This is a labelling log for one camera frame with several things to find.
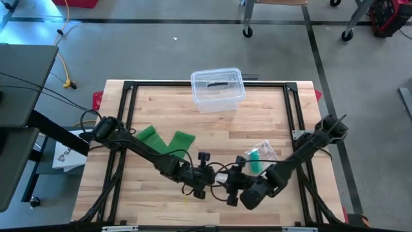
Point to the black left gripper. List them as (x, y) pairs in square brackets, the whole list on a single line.
[(201, 178)]

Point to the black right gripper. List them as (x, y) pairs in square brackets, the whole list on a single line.
[(238, 182)]

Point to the small clear plastic bag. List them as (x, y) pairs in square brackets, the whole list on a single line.
[(220, 178)]

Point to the green bandage roll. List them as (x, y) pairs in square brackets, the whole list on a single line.
[(255, 162)]

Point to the large clear plastic bag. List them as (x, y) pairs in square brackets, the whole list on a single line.
[(265, 151)]

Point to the long green bandage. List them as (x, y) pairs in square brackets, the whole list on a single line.
[(181, 141)]

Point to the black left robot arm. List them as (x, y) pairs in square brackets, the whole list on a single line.
[(138, 146)]

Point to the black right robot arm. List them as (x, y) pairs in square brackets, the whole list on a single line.
[(299, 154)]

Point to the clear plastic storage box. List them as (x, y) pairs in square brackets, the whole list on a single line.
[(219, 96)]

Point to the red corner tag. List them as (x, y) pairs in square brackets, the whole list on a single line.
[(318, 95), (345, 214), (97, 100)]

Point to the white box under table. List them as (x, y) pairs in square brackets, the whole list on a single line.
[(67, 158)]

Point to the grey wheeled cart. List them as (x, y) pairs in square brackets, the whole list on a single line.
[(248, 32)]

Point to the black support beam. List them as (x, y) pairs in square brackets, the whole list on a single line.
[(54, 130)]

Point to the grey desk top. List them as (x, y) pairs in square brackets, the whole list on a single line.
[(16, 167), (25, 83)]

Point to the grey metal bar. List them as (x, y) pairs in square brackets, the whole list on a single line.
[(406, 103)]

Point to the red floor bin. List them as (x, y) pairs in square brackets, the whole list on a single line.
[(77, 3)]

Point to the red black tool crate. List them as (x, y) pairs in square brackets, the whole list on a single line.
[(389, 16)]

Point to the silver corner bracket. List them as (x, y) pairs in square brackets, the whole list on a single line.
[(297, 133)]

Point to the black aluminium rig frame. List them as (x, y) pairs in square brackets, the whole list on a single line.
[(161, 83)]

